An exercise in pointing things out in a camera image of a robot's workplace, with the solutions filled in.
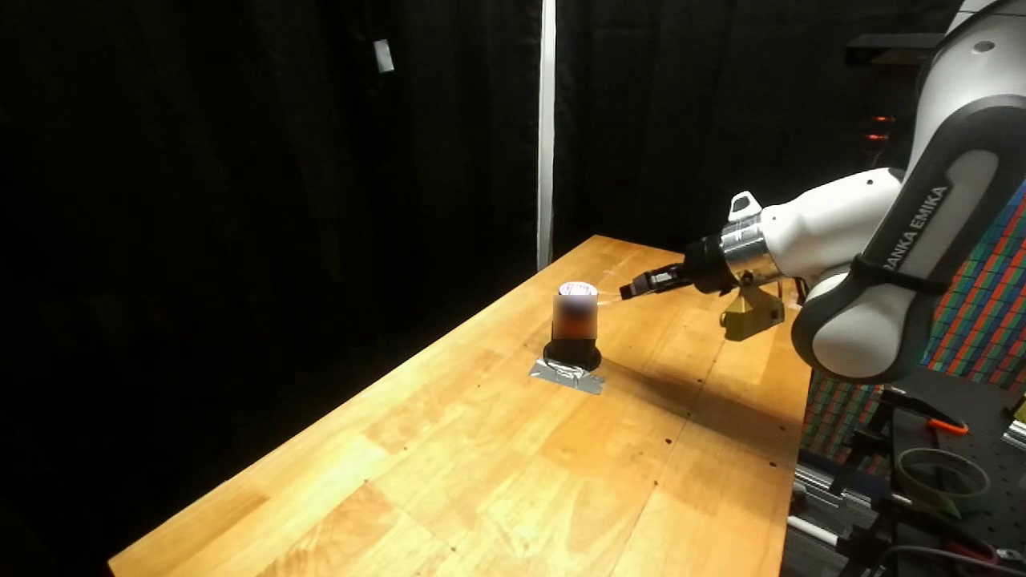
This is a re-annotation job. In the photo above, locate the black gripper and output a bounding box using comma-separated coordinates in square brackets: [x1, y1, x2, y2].
[620, 236, 744, 304]

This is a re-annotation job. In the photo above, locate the dark upturned cup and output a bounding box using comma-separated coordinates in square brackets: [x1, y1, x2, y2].
[543, 280, 607, 377]

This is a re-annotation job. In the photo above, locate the grey tape patch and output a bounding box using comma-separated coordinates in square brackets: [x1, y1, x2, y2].
[528, 356, 610, 397]

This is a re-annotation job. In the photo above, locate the white vertical pole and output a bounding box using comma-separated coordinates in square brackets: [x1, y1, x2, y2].
[532, 0, 562, 272]

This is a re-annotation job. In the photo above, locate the colourful checkered cloth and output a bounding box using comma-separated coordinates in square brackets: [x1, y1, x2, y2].
[801, 175, 1026, 465]

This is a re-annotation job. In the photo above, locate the grey tape roll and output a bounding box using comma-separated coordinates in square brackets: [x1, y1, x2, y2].
[891, 444, 995, 521]

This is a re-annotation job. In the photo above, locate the black perforated board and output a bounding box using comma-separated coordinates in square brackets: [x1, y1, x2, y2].
[871, 366, 1026, 561]

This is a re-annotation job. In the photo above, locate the gold wrist camera block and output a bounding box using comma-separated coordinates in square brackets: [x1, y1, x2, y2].
[719, 280, 792, 347]

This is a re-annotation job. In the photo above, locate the aluminium rail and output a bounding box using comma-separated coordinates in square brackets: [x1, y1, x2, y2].
[786, 457, 891, 551]

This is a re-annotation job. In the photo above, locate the orange handled clamp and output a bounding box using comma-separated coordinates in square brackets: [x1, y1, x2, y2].
[925, 415, 976, 444]

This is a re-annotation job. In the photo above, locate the black cable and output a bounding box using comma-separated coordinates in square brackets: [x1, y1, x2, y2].
[851, 539, 1026, 577]

